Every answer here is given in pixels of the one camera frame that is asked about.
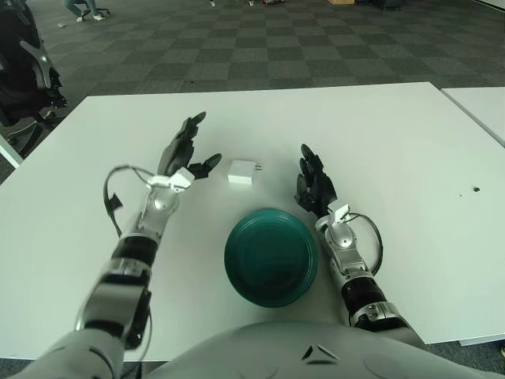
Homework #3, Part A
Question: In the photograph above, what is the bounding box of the grey robot torso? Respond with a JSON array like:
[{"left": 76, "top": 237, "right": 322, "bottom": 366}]
[{"left": 118, "top": 320, "right": 505, "bottom": 379}]

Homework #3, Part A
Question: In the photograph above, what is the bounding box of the dark green round plate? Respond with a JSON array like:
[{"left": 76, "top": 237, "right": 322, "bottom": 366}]
[{"left": 223, "top": 208, "right": 319, "bottom": 310}]

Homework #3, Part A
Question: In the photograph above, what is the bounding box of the seated person in jeans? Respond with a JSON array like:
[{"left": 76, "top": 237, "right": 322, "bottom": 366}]
[{"left": 62, "top": 0, "right": 110, "bottom": 23}]

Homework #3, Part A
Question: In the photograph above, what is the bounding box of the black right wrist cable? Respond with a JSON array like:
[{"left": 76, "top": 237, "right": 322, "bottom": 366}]
[{"left": 349, "top": 212, "right": 384, "bottom": 276}]

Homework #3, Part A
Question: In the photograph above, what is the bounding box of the white charger plug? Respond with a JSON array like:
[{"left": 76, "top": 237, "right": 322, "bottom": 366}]
[{"left": 227, "top": 159, "right": 264, "bottom": 186}]

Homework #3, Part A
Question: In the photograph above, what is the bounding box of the white neighbouring table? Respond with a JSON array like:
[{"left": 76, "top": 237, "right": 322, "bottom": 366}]
[{"left": 440, "top": 85, "right": 505, "bottom": 149}]

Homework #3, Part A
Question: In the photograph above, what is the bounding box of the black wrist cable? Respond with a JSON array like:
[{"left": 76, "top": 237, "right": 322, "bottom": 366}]
[
  {"left": 349, "top": 212, "right": 384, "bottom": 276},
  {"left": 104, "top": 164, "right": 151, "bottom": 238}
]

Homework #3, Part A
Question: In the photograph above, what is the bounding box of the black grey office chair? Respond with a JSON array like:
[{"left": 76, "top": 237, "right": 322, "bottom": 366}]
[{"left": 0, "top": 0, "right": 70, "bottom": 157}]

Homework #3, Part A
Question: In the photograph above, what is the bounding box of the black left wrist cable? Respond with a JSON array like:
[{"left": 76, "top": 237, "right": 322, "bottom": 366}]
[{"left": 104, "top": 164, "right": 151, "bottom": 238}]

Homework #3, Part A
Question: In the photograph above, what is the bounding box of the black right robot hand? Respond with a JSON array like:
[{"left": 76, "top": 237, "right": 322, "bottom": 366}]
[{"left": 294, "top": 143, "right": 339, "bottom": 217}]

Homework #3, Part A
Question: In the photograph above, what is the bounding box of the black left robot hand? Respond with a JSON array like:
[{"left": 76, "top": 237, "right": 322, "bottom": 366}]
[{"left": 156, "top": 111, "right": 223, "bottom": 179}]

